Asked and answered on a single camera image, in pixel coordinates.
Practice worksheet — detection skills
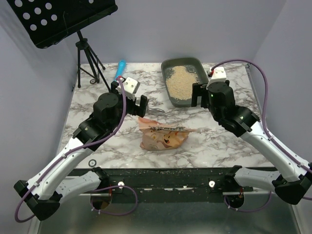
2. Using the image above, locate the blue cylindrical handle tool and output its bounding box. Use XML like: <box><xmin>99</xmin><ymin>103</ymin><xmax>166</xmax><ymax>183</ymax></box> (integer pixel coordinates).
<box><xmin>114</xmin><ymin>59</ymin><xmax>126</xmax><ymax>81</ymax></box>

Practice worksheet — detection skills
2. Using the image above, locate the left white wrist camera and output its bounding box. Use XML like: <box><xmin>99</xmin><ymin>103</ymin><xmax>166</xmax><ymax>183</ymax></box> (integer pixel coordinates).
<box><xmin>119</xmin><ymin>77</ymin><xmax>140</xmax><ymax>101</ymax></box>

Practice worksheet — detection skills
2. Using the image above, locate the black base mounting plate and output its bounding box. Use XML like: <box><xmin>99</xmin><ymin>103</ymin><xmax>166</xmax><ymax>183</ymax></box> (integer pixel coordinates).
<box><xmin>73</xmin><ymin>167</ymin><xmax>254</xmax><ymax>203</ymax></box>

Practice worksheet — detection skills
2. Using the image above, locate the black perforated music stand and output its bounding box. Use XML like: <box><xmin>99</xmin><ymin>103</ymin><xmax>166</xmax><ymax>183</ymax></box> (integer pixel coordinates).
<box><xmin>8</xmin><ymin>0</ymin><xmax>118</xmax><ymax>88</ymax></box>

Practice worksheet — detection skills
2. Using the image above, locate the dark green litter tray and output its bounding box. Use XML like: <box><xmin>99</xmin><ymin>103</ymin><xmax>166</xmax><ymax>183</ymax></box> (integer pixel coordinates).
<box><xmin>161</xmin><ymin>57</ymin><xmax>208</xmax><ymax>108</ymax></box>

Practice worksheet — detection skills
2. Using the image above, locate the aluminium extrusion rail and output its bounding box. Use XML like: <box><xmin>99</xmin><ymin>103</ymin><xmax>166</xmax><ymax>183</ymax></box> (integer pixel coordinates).
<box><xmin>222</xmin><ymin>188</ymin><xmax>271</xmax><ymax>195</ymax></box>

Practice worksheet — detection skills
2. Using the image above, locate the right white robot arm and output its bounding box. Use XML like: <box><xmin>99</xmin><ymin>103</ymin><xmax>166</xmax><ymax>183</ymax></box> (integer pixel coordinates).
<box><xmin>191</xmin><ymin>81</ymin><xmax>312</xmax><ymax>205</ymax></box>

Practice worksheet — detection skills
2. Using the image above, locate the orange cat litter bag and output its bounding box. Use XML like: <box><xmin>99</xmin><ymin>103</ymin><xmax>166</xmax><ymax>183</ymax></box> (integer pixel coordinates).
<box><xmin>137</xmin><ymin>117</ymin><xmax>196</xmax><ymax>151</ymax></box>

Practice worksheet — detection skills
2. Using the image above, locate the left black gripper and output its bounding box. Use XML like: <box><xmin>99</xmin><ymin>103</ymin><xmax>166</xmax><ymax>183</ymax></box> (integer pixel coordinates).
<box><xmin>108</xmin><ymin>82</ymin><xmax>149</xmax><ymax>132</ymax></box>

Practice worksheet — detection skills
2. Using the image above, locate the beige litter pile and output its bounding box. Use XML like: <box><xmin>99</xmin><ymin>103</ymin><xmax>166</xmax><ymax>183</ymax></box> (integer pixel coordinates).
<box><xmin>166</xmin><ymin>66</ymin><xmax>199</xmax><ymax>100</ymax></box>

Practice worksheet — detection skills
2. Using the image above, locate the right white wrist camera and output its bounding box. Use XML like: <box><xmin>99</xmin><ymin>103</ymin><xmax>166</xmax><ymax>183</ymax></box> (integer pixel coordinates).
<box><xmin>207</xmin><ymin>67</ymin><xmax>227</xmax><ymax>86</ymax></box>

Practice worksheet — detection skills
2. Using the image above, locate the silver metal litter scoop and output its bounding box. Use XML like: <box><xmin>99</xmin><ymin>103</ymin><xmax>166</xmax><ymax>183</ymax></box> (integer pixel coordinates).
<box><xmin>146</xmin><ymin>104</ymin><xmax>165</xmax><ymax>114</ymax></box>

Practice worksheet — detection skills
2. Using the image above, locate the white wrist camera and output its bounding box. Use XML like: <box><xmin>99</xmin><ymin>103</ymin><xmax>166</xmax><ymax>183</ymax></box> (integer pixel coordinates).
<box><xmin>207</xmin><ymin>67</ymin><xmax>227</xmax><ymax>86</ymax></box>
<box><xmin>119</xmin><ymin>77</ymin><xmax>140</xmax><ymax>101</ymax></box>

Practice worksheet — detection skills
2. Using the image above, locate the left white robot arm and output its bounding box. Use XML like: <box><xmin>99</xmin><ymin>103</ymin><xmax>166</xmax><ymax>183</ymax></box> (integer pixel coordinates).
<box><xmin>14</xmin><ymin>77</ymin><xmax>148</xmax><ymax>223</ymax></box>

